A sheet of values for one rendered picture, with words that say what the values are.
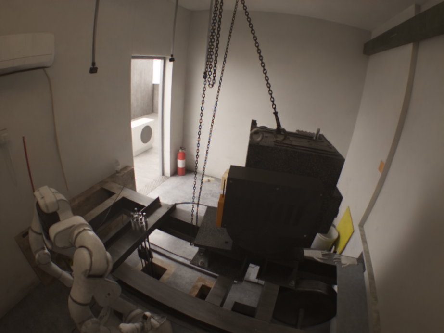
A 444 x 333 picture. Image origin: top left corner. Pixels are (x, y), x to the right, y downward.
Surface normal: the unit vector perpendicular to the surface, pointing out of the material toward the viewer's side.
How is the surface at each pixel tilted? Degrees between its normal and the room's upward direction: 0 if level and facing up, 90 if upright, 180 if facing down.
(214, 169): 90
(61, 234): 90
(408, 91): 90
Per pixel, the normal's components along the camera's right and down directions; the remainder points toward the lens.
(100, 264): 0.93, 0.01
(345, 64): -0.36, 0.38
